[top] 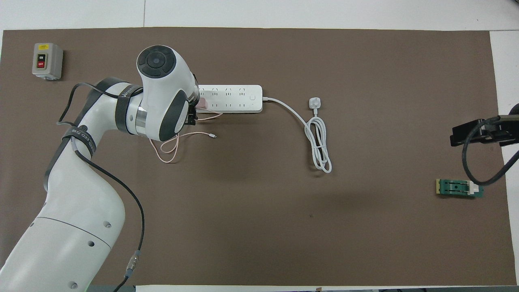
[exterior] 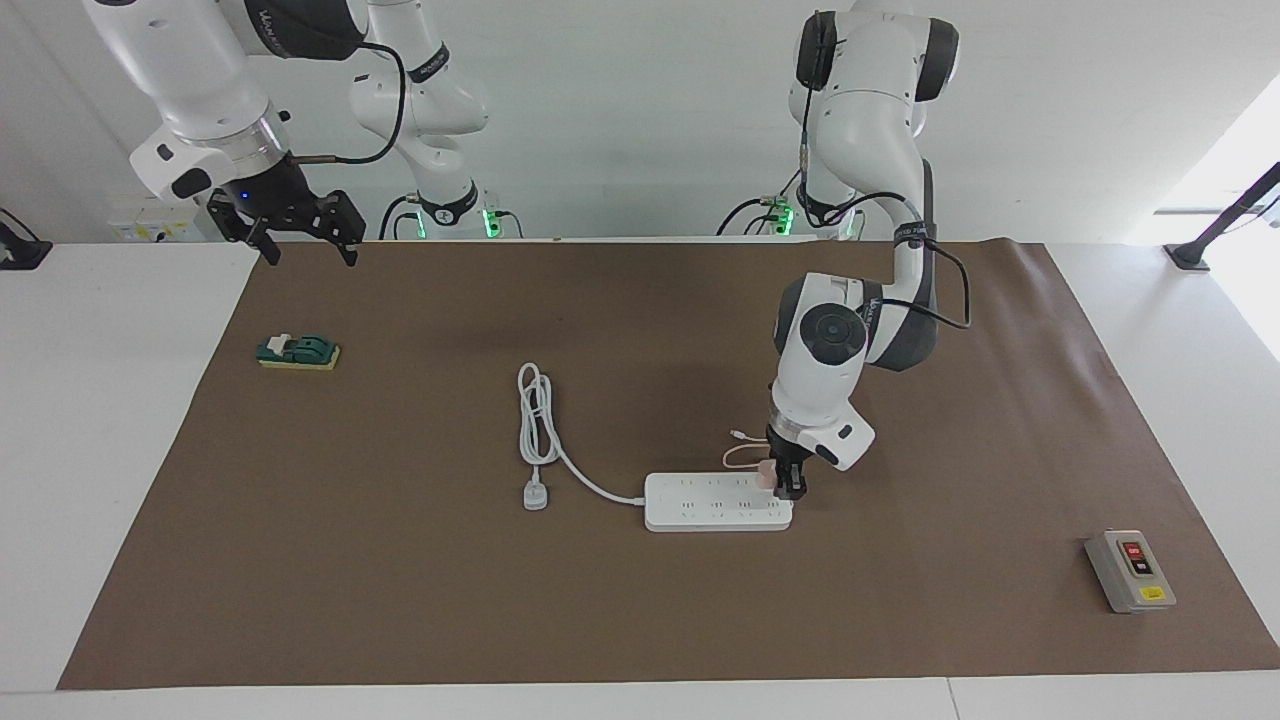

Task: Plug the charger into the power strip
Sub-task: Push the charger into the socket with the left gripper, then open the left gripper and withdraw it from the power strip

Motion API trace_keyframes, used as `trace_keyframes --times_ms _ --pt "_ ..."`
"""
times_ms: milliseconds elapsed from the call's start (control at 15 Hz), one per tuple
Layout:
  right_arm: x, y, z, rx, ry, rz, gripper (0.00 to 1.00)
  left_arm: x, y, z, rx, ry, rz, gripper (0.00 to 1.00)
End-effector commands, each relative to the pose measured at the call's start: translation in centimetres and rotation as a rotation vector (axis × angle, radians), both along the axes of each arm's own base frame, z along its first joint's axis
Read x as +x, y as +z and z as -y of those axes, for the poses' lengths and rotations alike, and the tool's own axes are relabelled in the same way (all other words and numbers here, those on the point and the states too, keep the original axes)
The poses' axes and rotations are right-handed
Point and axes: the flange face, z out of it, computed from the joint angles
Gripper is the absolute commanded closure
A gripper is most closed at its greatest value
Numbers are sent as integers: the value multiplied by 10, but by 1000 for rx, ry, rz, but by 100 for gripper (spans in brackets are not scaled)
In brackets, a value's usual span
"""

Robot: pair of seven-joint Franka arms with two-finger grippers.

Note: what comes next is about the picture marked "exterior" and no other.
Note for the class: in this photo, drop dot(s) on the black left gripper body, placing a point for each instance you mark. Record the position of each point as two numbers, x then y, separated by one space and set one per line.
792 452

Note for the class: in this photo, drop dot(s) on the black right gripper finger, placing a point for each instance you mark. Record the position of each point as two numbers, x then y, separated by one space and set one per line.
352 225
267 248

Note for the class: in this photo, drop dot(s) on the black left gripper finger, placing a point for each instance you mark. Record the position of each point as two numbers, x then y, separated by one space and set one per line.
797 482
779 478

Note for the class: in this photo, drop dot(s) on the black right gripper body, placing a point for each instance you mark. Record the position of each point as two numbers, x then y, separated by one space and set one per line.
272 200

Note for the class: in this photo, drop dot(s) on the pink charger adapter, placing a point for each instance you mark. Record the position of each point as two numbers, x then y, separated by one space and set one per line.
765 475

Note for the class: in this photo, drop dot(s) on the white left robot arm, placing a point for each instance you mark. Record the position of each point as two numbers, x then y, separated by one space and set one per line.
830 390

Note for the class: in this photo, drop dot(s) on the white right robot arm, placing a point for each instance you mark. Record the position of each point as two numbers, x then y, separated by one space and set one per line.
180 60

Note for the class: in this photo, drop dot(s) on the white power strip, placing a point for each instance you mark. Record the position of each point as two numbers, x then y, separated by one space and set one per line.
718 505

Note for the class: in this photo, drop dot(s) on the brown table mat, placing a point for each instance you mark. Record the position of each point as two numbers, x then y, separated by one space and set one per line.
700 600

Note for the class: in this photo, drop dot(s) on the black low desk clamp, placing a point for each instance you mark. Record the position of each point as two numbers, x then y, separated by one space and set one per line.
25 255

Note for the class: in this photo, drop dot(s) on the black stand with slanted bar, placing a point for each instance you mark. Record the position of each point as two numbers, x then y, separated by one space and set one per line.
1187 257

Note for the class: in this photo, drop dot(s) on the green knife switch yellow base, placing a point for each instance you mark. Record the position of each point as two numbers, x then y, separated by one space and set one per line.
300 350

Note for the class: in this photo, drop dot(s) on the white wall box yellow sticker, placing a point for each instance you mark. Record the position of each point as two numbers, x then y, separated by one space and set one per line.
140 228

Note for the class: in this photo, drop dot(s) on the grey on-off switch box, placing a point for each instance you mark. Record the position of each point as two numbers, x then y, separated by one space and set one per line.
1130 572

